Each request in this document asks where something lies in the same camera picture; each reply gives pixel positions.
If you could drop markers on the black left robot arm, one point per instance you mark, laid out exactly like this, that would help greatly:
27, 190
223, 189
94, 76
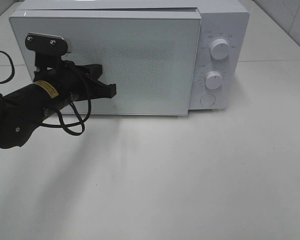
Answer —
20, 116

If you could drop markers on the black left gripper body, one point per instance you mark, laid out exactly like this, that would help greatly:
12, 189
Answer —
56, 89

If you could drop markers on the white microwave door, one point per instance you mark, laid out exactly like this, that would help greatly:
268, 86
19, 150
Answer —
149, 54

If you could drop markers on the white microwave knob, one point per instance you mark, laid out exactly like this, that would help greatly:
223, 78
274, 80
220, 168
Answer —
213, 80
219, 48

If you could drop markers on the lower white microwave knob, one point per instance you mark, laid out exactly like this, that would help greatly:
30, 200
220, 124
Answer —
213, 80

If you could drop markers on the upper white microwave knob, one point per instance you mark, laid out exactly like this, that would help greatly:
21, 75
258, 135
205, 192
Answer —
219, 48

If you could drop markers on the round white door button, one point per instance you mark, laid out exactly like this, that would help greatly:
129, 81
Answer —
208, 100

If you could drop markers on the white microwave oven body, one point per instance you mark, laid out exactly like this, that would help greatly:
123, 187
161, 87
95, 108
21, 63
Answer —
219, 18

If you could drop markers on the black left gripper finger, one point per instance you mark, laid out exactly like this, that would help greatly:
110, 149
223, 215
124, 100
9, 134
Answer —
88, 85
48, 59

